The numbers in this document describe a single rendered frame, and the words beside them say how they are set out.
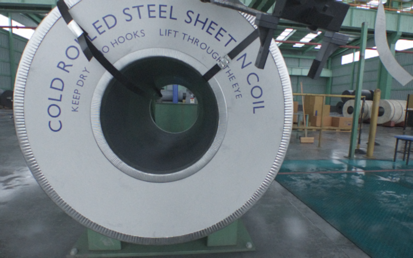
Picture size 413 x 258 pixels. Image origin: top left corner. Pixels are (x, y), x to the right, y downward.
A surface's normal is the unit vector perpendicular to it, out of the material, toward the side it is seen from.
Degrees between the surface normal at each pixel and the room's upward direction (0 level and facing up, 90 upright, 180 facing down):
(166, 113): 90
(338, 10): 113
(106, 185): 90
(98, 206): 90
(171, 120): 90
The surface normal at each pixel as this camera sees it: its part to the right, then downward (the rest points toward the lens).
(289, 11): 0.09, 0.51
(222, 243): 0.11, 0.12
